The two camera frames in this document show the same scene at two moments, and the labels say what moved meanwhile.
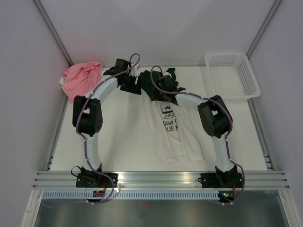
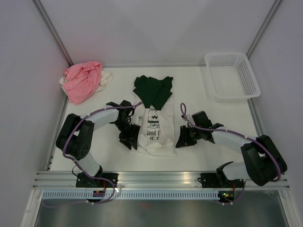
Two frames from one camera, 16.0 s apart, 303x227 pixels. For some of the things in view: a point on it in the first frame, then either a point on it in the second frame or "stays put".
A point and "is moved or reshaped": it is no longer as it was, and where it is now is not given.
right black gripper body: (162, 97) -> (198, 131)
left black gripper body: (129, 84) -> (121, 125)
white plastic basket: (231, 75) stays put
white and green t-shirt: (176, 134) is moved or reshaped
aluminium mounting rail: (163, 179) stays put
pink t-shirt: (80, 78) stays put
